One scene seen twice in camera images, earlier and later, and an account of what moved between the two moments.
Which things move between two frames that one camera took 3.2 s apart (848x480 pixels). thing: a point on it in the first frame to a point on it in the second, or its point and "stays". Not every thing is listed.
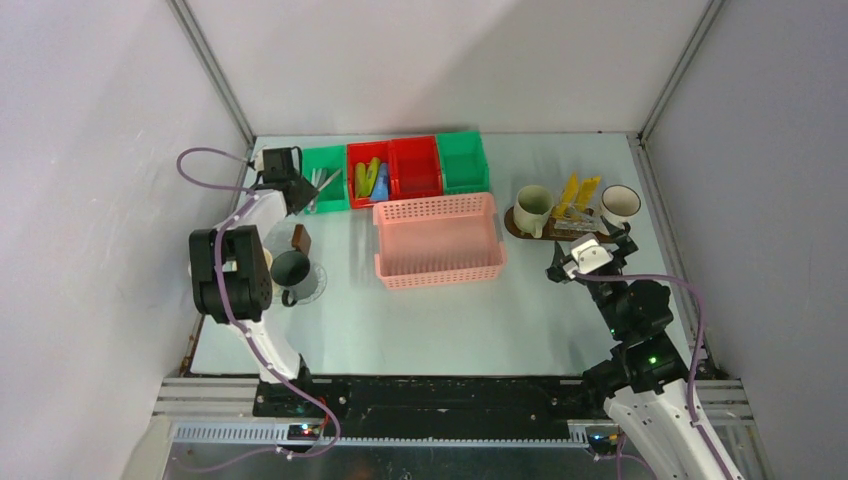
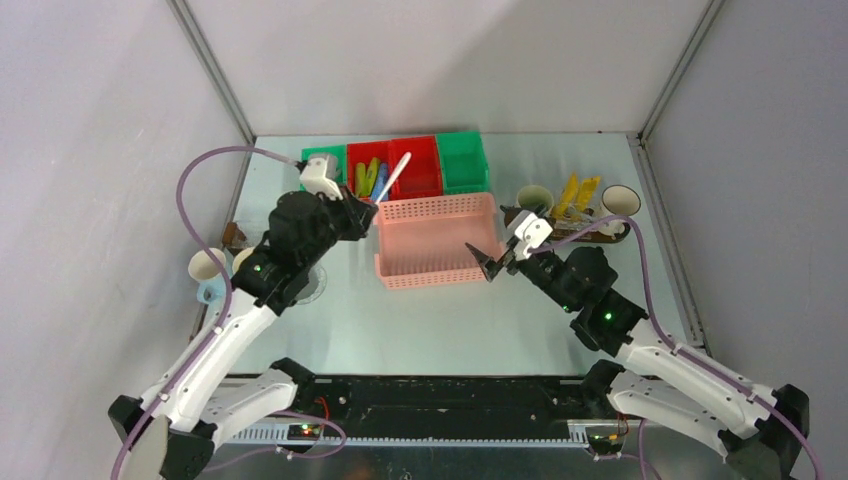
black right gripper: (555, 271) to (490, 267)
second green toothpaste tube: (372, 175) stays
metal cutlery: (329, 180) to (394, 176)
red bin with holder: (414, 168) stays
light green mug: (532, 208) stays
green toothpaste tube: (361, 189) stays
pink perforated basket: (438, 239) stays
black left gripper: (308, 192) to (358, 214)
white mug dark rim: (619, 204) stays
